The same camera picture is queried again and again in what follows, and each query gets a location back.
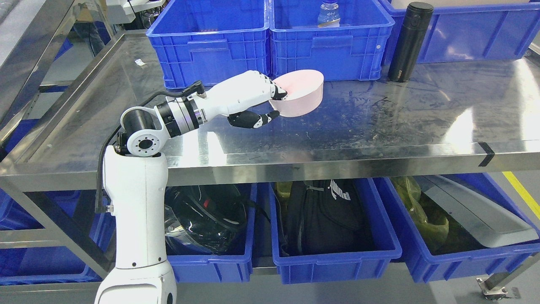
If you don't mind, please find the black thermos bottle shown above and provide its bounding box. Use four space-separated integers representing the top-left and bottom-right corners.
388 2 434 82

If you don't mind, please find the blue bin with backpack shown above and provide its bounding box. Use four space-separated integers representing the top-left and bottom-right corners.
263 178 402 284

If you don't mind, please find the pink ikea bowl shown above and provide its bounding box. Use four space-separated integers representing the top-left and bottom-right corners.
270 69 324 117

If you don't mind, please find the blue crate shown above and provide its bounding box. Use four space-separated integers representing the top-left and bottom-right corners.
146 0 271 89
379 0 540 65
268 0 395 81

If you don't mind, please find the blue bin with helmet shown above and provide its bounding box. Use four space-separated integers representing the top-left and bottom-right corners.
166 184 259 283

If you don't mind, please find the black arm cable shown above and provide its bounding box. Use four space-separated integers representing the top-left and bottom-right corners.
95 81 205 214

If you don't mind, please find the blue crate top right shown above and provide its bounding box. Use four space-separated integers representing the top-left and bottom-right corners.
379 0 540 65

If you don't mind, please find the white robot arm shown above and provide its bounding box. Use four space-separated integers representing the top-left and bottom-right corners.
95 93 230 304

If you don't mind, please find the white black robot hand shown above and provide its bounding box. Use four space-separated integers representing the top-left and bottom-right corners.
194 71 288 128

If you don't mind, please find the black backpack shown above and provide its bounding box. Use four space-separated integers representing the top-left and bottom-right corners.
276 179 376 256

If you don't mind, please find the yellow plastic bag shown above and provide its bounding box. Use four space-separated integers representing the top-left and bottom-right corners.
390 176 449 252

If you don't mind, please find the blue crate top left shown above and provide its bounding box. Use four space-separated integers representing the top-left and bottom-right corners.
146 0 271 89

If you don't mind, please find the black helmet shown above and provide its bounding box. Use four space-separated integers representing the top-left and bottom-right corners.
164 185 252 255

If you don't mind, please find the grey plastic panel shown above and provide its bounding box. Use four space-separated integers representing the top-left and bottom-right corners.
413 175 539 248

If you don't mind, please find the blue crate top middle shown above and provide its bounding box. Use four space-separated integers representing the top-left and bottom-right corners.
268 0 395 81

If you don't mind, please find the clear water bottle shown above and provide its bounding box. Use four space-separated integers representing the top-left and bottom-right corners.
317 0 341 28

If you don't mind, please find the blue bin with grey panel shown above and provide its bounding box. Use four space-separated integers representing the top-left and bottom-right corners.
373 177 540 283

